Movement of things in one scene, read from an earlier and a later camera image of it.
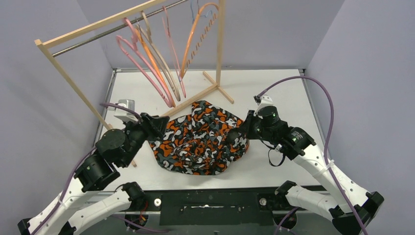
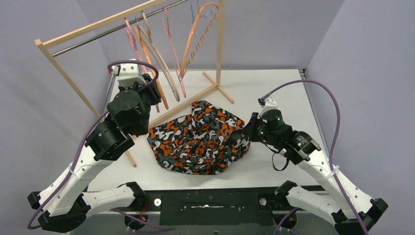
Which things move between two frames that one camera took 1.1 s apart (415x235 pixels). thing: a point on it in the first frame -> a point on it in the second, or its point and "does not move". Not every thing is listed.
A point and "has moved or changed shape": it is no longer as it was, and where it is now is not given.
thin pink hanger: (174, 49) does not move
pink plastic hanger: (133, 42) has moved or changed shape
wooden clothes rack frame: (43, 42) does not move
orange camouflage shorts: (198, 143) does not move
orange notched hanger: (206, 32) does not move
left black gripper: (151, 122) -> (153, 92)
